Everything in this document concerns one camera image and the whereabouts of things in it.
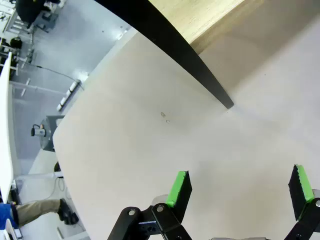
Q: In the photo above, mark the gray plastic stool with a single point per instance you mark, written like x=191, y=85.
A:
x=47, y=22

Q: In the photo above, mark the person in khaki trousers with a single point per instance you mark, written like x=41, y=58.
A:
x=37, y=210

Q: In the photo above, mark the black metal wooden two-tier shelf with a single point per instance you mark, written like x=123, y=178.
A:
x=175, y=37

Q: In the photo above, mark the black shoe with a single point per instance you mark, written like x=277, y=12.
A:
x=65, y=211

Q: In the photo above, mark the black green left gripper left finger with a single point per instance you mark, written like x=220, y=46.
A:
x=178, y=197

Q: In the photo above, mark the white side table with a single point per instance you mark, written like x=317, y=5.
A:
x=6, y=130

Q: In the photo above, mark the white power strip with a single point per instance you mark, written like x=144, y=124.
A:
x=67, y=96

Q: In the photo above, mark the seated person in black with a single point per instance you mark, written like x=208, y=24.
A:
x=28, y=8

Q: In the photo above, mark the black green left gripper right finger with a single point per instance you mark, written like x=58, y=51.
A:
x=301, y=200

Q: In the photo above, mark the grey box device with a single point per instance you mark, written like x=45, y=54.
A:
x=51, y=132

